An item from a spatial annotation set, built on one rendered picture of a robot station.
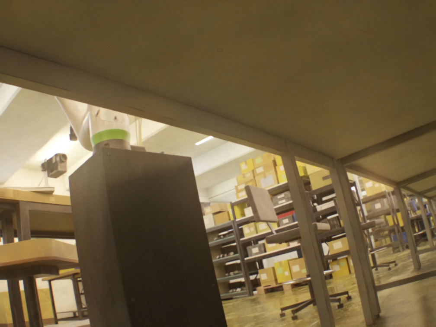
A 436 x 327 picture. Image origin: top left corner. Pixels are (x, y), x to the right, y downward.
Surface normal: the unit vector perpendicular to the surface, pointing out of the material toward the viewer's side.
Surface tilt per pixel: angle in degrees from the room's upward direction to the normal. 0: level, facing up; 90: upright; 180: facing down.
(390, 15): 180
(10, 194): 90
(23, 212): 90
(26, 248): 90
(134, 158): 90
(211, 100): 180
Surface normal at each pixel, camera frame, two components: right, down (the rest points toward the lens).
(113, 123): 0.47, -0.34
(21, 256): 0.00, -0.28
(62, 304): 0.78, -0.33
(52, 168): -0.53, -0.12
